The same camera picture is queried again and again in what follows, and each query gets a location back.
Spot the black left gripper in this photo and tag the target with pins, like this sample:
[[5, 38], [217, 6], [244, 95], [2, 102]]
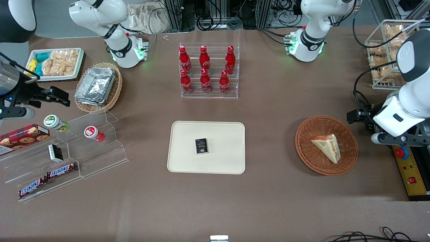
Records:
[[365, 117]]

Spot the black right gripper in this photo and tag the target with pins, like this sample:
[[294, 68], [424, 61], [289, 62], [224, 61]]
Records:
[[25, 90]]

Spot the triangle sandwich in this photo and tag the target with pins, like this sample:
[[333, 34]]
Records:
[[327, 148]]

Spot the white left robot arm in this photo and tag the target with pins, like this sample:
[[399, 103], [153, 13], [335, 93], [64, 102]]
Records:
[[309, 43]]

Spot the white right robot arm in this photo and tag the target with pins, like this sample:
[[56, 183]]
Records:
[[97, 13]]

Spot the white rectangular snack tray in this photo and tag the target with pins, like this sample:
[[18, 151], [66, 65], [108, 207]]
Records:
[[50, 78]]

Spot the round brown wicker basket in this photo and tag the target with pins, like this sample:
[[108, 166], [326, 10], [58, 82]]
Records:
[[309, 148]]

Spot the oval light wicker basket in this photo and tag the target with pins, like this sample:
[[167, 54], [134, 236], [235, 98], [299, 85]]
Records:
[[116, 90]]

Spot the beige plastic tray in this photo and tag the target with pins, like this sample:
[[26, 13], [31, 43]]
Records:
[[184, 151]]

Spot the green sunflower lid jar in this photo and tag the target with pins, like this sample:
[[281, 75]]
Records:
[[53, 122]]

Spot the clear rice cracker pack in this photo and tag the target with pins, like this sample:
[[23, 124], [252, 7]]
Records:
[[52, 65], [70, 62]]

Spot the teal snack packet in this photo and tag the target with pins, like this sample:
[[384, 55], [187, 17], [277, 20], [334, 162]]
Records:
[[42, 56], [39, 69]]

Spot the aluminium foil container stack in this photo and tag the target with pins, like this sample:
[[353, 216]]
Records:
[[95, 85]]

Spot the yellow snack packet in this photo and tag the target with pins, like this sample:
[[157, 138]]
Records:
[[32, 64]]

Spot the red lid jar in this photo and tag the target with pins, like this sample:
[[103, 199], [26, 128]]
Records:
[[91, 132]]

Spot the crispy snack pack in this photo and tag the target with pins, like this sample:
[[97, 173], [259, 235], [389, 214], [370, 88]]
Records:
[[377, 49], [379, 61], [394, 37], [384, 74]]

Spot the red tartan cookie box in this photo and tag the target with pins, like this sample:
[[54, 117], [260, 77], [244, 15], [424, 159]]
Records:
[[23, 137]]

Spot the small black white box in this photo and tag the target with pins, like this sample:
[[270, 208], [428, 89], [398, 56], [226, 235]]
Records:
[[55, 153]]

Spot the red emergency stop button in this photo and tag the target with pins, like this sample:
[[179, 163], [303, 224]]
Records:
[[401, 153]]

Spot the brown Snickers bar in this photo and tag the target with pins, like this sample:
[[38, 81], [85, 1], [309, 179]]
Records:
[[33, 187], [62, 170]]

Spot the clear acrylic stepped stand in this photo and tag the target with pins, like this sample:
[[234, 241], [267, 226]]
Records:
[[100, 161]]

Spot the yellow black control box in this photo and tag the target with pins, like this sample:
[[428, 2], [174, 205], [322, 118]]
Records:
[[411, 171]]

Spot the beige cloth bag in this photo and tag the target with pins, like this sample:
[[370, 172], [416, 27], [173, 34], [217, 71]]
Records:
[[144, 18]]

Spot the red cola bottle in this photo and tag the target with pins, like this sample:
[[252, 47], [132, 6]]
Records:
[[184, 60], [204, 60], [224, 84], [205, 82], [230, 62], [185, 84]]

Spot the clear acrylic bottle rack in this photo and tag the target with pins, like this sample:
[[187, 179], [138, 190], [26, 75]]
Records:
[[215, 96]]

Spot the white silver device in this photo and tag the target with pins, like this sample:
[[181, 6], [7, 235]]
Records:
[[219, 238]]

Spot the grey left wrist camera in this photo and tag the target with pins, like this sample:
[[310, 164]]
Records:
[[378, 138]]

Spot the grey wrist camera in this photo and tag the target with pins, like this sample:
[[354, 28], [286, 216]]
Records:
[[20, 112], [378, 138]]

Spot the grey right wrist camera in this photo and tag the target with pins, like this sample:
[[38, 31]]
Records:
[[20, 112]]

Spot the aluminium frame post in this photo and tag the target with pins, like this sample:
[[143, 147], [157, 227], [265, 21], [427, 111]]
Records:
[[176, 15], [265, 11]]

